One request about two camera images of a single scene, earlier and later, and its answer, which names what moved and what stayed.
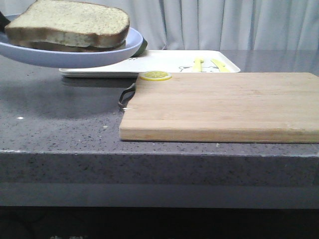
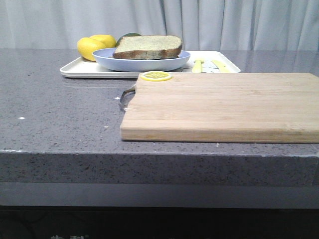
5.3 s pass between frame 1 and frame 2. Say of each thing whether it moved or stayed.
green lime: moved
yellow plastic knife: stayed
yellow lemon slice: stayed
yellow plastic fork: stayed
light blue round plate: moved
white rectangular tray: stayed
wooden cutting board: stayed
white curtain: stayed
